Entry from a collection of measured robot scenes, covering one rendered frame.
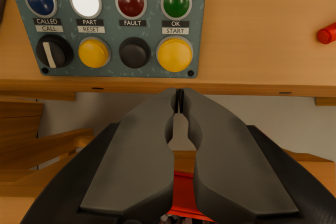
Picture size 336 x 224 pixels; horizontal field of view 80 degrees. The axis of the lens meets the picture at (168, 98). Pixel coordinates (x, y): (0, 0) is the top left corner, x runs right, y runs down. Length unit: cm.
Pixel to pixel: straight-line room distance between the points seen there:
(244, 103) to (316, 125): 41
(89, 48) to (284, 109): 117
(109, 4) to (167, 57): 6
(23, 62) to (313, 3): 30
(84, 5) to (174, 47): 8
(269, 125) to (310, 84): 99
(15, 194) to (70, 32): 22
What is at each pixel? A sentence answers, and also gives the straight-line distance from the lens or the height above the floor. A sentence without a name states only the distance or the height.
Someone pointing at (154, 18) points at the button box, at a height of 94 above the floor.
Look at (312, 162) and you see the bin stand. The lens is 38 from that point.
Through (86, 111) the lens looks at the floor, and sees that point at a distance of 119.
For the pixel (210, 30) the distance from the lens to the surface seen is 22.
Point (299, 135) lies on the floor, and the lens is 132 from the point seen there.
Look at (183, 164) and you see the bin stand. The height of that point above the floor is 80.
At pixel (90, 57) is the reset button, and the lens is 18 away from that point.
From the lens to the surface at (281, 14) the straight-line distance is 25.
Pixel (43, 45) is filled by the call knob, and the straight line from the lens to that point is 20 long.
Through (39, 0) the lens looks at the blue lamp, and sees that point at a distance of 20.
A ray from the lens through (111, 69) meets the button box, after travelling 20.
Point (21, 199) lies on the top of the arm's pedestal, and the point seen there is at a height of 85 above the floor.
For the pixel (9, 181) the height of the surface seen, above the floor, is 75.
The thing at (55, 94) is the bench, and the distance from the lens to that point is 104.
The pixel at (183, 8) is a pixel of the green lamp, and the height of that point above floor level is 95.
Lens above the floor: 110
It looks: 87 degrees down
